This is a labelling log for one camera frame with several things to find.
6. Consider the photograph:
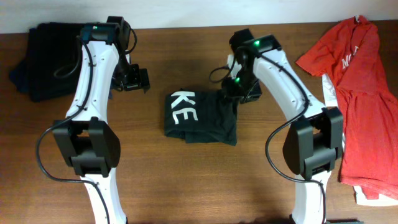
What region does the dark green t-shirt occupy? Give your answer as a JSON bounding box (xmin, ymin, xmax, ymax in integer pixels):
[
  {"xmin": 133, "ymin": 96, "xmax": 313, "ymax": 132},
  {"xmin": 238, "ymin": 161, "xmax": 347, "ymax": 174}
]
[{"xmin": 164, "ymin": 90, "xmax": 238, "ymax": 146}]

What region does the folded black clothes stack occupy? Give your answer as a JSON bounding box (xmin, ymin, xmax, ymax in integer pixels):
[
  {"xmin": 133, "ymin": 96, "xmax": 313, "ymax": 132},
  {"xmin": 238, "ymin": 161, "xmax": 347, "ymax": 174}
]
[{"xmin": 9, "ymin": 22, "xmax": 84, "ymax": 102}]

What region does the white garment under red shirt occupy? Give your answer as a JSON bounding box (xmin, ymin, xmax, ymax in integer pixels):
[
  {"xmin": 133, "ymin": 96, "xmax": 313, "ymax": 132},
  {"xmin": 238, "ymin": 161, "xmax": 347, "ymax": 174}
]
[{"xmin": 322, "ymin": 73, "xmax": 397, "ymax": 207}]

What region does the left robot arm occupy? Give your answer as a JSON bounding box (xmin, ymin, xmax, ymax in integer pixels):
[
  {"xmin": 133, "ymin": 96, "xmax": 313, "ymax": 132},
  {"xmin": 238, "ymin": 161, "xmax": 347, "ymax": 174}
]
[{"xmin": 49, "ymin": 17, "xmax": 150, "ymax": 223}]

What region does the red t-shirt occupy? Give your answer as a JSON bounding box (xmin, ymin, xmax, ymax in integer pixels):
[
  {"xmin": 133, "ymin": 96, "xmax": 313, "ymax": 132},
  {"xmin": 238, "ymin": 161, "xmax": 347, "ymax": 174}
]
[{"xmin": 296, "ymin": 16, "xmax": 397, "ymax": 200}]

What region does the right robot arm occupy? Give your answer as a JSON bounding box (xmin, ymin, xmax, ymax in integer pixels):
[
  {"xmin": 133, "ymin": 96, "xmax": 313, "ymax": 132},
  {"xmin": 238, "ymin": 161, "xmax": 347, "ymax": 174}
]
[{"xmin": 222, "ymin": 30, "xmax": 343, "ymax": 223}]

